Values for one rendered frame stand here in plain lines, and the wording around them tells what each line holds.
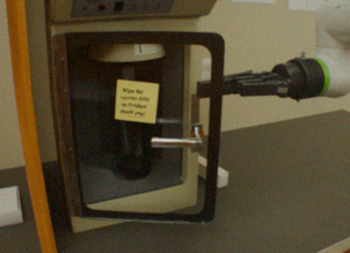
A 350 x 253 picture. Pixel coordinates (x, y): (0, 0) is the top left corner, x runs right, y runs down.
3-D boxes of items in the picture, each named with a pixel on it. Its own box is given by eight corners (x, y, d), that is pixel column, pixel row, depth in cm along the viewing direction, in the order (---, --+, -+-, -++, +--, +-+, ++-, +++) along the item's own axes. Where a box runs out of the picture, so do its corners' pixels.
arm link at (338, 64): (363, 100, 84) (330, 91, 93) (368, 49, 80) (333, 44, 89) (326, 106, 78) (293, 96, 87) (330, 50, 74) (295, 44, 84)
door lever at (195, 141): (153, 139, 71) (153, 126, 70) (203, 140, 71) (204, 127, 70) (150, 151, 66) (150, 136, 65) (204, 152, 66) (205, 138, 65)
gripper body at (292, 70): (281, 59, 81) (248, 61, 77) (307, 67, 74) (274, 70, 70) (278, 90, 84) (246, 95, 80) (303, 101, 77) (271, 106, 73)
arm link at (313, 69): (321, 106, 79) (294, 95, 87) (328, 55, 75) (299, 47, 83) (303, 109, 77) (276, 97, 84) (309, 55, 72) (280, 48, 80)
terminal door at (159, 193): (76, 216, 79) (57, 32, 65) (213, 222, 79) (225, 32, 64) (75, 218, 79) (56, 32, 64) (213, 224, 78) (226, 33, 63)
